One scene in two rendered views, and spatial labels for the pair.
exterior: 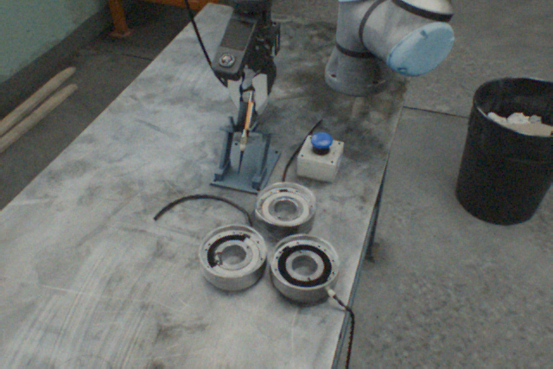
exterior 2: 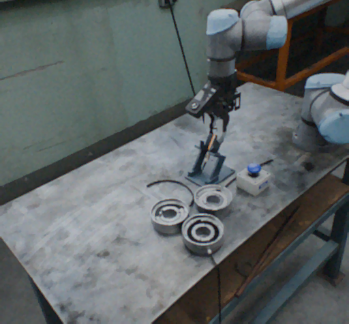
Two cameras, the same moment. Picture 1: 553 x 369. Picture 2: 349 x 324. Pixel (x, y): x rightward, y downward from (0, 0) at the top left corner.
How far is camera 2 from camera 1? 0.36 m
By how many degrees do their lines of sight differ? 26
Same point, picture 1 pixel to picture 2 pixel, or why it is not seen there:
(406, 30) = (331, 111)
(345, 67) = (302, 131)
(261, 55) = (219, 108)
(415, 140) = not seen: outside the picture
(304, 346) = (180, 273)
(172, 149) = (177, 155)
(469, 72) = not seen: outside the picture
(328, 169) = (252, 187)
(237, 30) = (206, 91)
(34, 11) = (180, 80)
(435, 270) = not seen: outside the picture
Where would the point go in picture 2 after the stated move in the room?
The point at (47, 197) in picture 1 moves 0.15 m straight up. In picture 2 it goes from (108, 162) to (100, 124)
